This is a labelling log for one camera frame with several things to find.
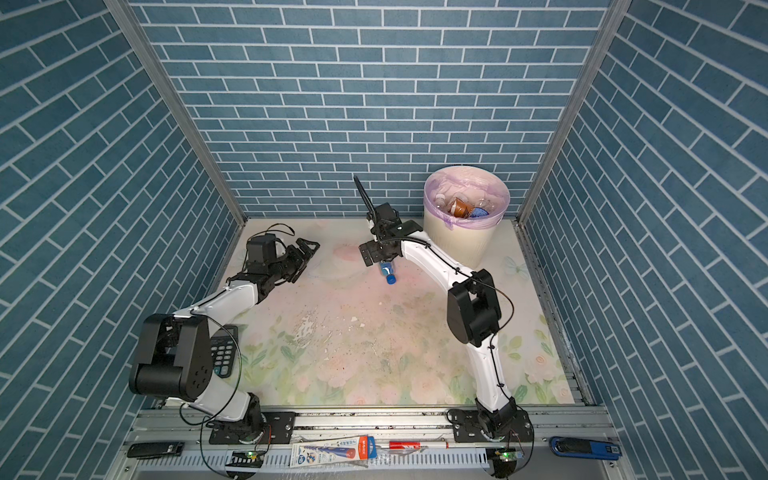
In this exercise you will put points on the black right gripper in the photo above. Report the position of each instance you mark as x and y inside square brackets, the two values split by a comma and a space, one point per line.
[376, 255]

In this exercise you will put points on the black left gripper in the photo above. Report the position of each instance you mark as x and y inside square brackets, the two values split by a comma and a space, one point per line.
[299, 260]

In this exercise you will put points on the blue red label bottle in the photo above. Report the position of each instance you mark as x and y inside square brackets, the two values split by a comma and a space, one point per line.
[388, 272]

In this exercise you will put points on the amber small bottle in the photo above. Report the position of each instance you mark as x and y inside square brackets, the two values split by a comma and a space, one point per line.
[459, 208]

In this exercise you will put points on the blue label water bottle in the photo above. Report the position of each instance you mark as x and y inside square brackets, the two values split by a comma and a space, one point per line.
[481, 211]

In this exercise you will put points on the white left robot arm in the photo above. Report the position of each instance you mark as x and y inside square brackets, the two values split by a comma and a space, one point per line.
[173, 355]

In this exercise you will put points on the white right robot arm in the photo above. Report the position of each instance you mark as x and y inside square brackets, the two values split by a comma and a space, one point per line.
[473, 312]

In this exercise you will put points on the white bin with pink liner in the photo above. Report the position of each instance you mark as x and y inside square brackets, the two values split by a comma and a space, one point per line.
[464, 239]

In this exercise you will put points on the black calculator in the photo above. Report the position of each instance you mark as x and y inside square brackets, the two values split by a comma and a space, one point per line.
[223, 345]

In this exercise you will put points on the white glue tube package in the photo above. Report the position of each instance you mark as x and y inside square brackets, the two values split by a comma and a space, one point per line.
[334, 451]

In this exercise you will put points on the black remote control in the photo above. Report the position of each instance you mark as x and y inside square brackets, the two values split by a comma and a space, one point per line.
[154, 450]

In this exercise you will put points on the blue black device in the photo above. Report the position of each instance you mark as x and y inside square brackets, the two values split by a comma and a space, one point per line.
[570, 447]

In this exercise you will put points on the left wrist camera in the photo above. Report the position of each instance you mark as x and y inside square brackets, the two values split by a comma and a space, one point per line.
[263, 250]

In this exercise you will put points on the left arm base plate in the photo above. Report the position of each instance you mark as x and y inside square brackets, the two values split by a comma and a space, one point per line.
[270, 427]

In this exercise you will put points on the red handled tool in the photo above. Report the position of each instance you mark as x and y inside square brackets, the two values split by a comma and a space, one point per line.
[405, 447]

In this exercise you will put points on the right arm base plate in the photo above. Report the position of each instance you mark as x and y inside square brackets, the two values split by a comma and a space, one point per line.
[468, 427]

